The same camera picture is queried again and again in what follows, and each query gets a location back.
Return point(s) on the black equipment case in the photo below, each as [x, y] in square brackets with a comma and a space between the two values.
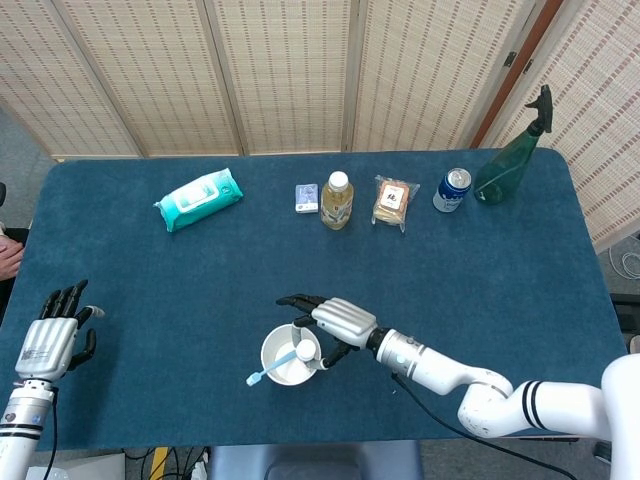
[625, 310]

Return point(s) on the green spray bottle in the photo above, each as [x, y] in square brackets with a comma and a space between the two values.
[500, 175]

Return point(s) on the blue white drink can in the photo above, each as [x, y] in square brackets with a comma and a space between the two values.
[450, 195]

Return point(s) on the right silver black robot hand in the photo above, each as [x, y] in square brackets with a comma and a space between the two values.
[345, 322]

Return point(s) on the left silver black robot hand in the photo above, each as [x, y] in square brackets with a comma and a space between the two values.
[45, 347]

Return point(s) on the brown wooden post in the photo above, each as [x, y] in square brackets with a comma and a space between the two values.
[520, 65]

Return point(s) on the bamboo folding screen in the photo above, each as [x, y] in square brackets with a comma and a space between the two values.
[280, 75]

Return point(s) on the light blue toothbrush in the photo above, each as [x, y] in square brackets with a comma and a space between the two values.
[270, 369]

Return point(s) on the blue felt table mat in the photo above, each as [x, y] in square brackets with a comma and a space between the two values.
[175, 300]

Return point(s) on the grey blue chair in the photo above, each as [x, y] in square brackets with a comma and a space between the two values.
[315, 462]

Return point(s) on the red paper cup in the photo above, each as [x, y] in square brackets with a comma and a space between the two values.
[285, 372]

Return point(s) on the packaged sliced cake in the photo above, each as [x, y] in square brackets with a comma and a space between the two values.
[392, 202]

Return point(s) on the small purple card box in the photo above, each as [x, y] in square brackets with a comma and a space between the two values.
[306, 197]

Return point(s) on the person's bare hand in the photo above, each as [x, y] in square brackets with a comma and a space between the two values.
[9, 257]

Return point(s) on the teal wet wipes pack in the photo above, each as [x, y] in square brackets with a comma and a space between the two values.
[200, 200]

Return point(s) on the yellow drink bottle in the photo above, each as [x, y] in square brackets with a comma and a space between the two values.
[336, 205]

